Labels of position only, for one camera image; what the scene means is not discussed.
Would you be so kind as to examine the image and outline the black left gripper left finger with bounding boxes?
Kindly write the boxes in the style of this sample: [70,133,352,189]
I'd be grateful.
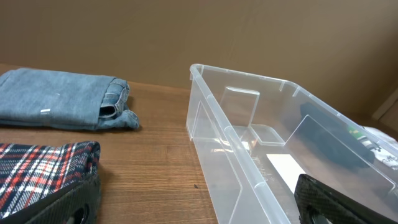
[1,174,101,224]

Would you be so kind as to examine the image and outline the folded blue denim jeans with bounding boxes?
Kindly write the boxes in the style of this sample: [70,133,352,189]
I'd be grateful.
[1,68,139,130]

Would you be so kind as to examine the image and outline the folded plaid flannel cloth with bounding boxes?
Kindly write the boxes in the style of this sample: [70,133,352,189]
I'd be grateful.
[1,141,100,218]

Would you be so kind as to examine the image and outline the white label in bin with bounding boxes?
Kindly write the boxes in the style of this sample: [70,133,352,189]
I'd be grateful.
[267,154,306,194]

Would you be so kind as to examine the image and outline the white printed t-shirt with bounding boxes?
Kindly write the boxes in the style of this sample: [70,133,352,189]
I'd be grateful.
[347,126,397,170]

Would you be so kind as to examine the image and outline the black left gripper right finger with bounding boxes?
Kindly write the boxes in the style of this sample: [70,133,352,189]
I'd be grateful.
[294,174,397,224]

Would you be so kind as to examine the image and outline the black garment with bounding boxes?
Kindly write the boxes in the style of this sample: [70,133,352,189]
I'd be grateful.
[300,103,375,169]

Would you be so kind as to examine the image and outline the clear plastic storage bin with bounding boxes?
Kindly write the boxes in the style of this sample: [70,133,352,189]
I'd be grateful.
[186,64,397,223]

